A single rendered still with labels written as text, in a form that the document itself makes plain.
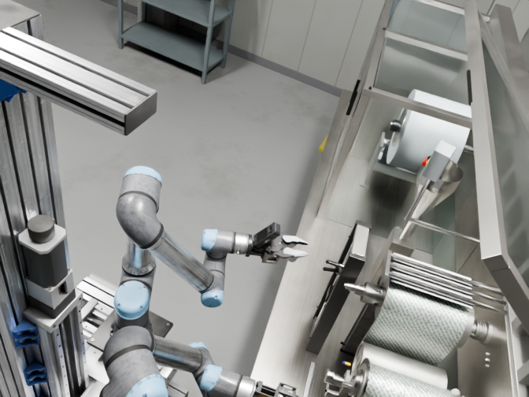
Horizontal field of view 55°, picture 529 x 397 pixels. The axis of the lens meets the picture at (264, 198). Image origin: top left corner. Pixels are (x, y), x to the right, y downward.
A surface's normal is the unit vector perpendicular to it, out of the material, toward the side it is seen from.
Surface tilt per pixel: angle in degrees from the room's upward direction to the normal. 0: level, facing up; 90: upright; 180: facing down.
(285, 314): 0
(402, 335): 92
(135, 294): 8
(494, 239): 48
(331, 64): 90
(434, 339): 92
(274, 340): 0
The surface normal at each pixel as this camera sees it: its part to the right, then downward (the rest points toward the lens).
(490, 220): -0.58, -0.71
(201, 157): 0.18, -0.71
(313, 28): -0.41, 0.57
